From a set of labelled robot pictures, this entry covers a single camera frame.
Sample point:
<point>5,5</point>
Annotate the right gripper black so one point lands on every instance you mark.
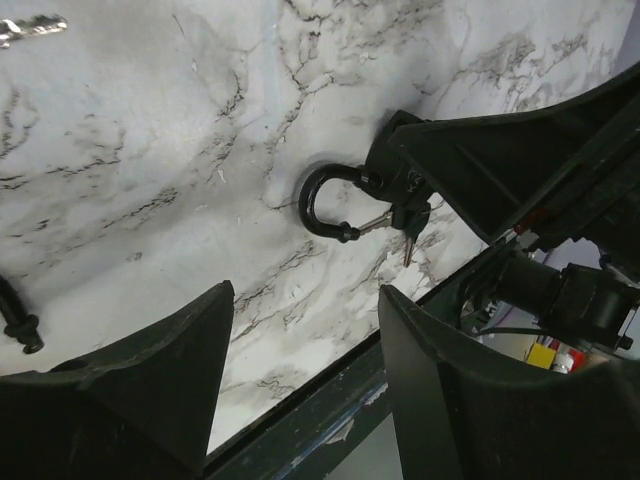
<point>566,171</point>

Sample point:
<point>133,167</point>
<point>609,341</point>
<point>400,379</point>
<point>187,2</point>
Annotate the black mounting rail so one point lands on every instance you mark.
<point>315,428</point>

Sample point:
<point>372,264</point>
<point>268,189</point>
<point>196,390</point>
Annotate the black padlock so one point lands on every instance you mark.
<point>385,176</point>

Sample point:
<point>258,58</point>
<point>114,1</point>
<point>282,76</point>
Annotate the black padlock key bunch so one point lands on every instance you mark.
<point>410,222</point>

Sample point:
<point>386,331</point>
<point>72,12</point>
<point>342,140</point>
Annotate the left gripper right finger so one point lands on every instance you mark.
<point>464,411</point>

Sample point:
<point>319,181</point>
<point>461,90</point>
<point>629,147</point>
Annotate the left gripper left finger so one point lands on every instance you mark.
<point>139,408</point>

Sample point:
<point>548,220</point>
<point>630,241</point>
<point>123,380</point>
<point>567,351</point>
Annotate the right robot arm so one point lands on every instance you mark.
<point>573,304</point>

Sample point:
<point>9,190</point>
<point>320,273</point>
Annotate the orange padlock with keys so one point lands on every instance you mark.
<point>20,324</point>

